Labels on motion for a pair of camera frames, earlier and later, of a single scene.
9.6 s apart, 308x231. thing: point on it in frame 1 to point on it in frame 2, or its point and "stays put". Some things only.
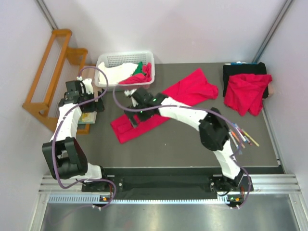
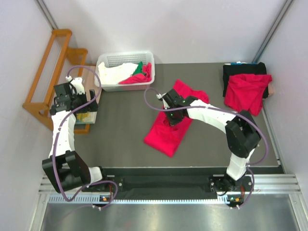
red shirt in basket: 140,77 stays put
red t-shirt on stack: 244,92 stays put
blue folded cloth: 236,63 stays put
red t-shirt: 193,87 to 166,138
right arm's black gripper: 130,114 to 173,122
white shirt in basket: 115,74 stays put
